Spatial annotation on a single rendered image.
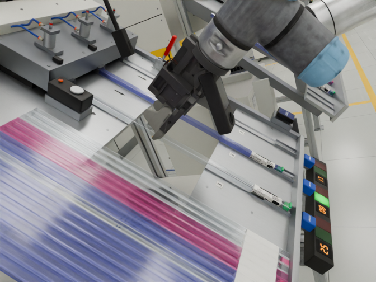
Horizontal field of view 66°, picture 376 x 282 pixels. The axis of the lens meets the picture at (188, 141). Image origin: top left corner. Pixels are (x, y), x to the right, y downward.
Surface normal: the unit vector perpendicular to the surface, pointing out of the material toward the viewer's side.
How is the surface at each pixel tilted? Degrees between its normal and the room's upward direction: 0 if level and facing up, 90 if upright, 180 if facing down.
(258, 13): 98
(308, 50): 94
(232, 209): 42
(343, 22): 110
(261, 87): 90
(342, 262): 0
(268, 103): 90
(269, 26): 100
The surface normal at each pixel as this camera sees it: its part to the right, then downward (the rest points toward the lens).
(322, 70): -0.20, 0.63
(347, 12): -0.11, 0.36
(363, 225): -0.33, -0.87
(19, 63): -0.34, 0.48
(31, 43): 0.36, -0.72
